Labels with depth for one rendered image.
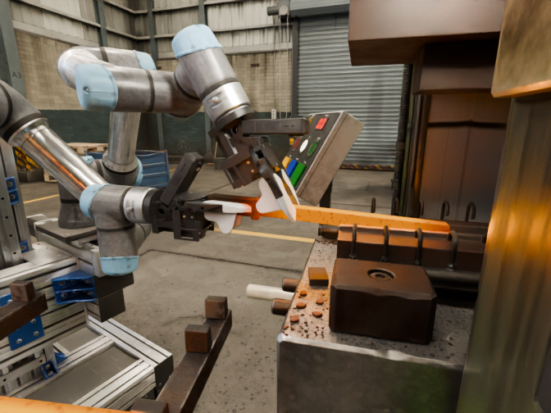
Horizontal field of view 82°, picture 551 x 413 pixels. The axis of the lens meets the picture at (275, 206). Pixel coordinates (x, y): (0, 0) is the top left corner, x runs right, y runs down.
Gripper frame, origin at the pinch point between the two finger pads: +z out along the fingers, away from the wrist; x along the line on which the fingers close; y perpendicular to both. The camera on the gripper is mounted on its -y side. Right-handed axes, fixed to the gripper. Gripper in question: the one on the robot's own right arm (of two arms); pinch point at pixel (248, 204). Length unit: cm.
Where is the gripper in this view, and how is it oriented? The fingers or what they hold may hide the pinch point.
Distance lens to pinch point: 59.8
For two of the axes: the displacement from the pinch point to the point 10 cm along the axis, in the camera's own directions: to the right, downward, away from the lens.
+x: -2.5, 2.4, -9.4
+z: 9.7, 0.8, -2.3
